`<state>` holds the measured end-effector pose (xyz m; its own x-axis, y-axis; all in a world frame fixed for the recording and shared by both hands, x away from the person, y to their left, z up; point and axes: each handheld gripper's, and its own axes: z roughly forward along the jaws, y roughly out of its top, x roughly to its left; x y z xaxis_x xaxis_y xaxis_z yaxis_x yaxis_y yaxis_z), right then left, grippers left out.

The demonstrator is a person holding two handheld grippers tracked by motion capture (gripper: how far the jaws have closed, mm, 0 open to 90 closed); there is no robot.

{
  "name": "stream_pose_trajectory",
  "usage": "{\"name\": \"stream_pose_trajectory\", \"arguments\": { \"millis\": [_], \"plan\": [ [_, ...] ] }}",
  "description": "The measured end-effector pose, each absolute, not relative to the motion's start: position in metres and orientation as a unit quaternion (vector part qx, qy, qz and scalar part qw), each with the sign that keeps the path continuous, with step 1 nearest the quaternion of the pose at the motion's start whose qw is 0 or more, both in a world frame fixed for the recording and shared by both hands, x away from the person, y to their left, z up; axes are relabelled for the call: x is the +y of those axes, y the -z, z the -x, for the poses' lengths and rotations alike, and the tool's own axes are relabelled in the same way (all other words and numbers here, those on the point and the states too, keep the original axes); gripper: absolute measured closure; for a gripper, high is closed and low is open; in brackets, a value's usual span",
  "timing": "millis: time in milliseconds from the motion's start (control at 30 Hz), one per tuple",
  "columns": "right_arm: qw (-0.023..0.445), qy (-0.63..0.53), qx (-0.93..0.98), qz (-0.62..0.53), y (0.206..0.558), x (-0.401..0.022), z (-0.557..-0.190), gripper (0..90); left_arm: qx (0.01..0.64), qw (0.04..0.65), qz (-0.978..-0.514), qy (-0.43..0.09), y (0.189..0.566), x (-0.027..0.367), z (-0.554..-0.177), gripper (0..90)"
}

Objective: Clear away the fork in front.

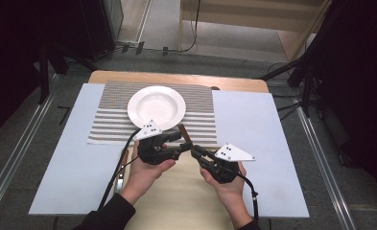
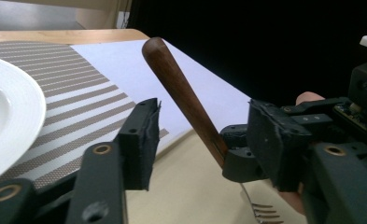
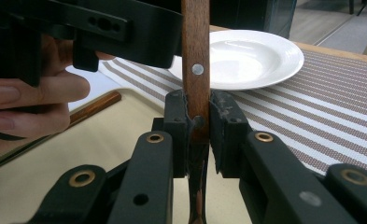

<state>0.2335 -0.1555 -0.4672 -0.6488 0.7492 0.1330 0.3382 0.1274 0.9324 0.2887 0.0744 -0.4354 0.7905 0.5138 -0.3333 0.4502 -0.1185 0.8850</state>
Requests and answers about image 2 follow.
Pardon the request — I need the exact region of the fork with wooden handle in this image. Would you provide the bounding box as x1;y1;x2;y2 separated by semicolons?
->
141;36;285;224

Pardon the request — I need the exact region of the striped placemat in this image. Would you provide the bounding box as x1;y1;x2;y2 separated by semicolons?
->
0;41;170;190

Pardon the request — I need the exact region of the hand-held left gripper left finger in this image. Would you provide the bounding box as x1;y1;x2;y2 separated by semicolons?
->
114;97;162;191

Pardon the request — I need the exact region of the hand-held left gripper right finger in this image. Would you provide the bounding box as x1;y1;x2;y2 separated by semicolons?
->
246;98;314;192

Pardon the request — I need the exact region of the white deep plate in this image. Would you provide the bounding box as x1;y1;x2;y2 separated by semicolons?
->
0;54;48;188

